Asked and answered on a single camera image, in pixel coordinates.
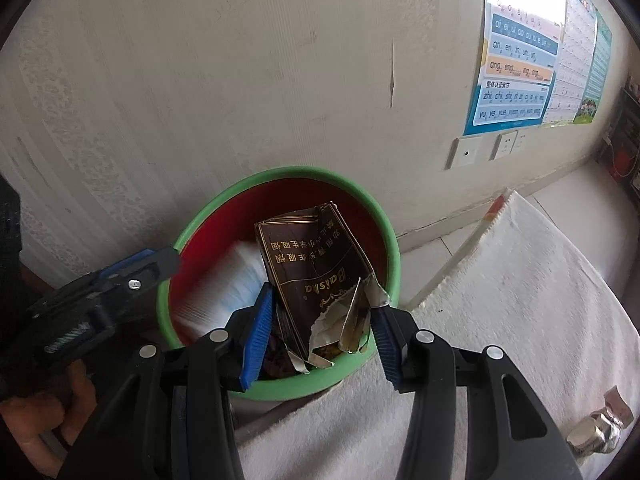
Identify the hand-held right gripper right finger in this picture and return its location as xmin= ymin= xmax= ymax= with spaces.
xmin=370 ymin=305 xmax=583 ymax=480

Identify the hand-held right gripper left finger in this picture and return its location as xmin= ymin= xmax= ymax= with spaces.
xmin=60 ymin=282 xmax=274 ymax=480

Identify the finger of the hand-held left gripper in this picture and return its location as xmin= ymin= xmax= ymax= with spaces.
xmin=30 ymin=246 xmax=182 ymax=318
xmin=87 ymin=247 xmax=158 ymax=286

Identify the white blue tissue packet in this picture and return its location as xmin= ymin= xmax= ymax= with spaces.
xmin=172 ymin=240 xmax=268 ymax=336

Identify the red bin with green rim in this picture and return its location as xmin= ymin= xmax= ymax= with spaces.
xmin=156 ymin=166 xmax=402 ymax=402

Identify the brown cigarette box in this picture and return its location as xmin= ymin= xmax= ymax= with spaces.
xmin=254 ymin=201 xmax=392 ymax=375

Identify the person's left hand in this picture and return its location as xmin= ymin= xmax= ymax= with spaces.
xmin=0 ymin=360 xmax=97 ymax=476

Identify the white towel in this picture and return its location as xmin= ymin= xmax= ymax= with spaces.
xmin=232 ymin=187 xmax=640 ymax=480

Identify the crumpled silver foil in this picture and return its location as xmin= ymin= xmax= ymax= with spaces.
xmin=566 ymin=385 xmax=627 ymax=466

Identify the small red bucket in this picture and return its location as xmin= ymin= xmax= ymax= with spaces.
xmin=606 ymin=135 xmax=640 ymax=177

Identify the dark metal shelf rack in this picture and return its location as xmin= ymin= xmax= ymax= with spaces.
xmin=597 ymin=76 xmax=640 ymax=188

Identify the white wall socket with hole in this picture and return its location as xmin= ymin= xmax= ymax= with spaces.
xmin=446 ymin=136 xmax=482 ymax=171

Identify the white wall switch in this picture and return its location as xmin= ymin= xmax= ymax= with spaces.
xmin=489 ymin=131 xmax=519 ymax=161

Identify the colourful striped wall poster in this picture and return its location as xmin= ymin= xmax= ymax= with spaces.
xmin=462 ymin=0 xmax=568 ymax=137

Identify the green-edged table wall poster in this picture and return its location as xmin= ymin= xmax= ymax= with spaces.
xmin=542 ymin=0 xmax=614 ymax=127

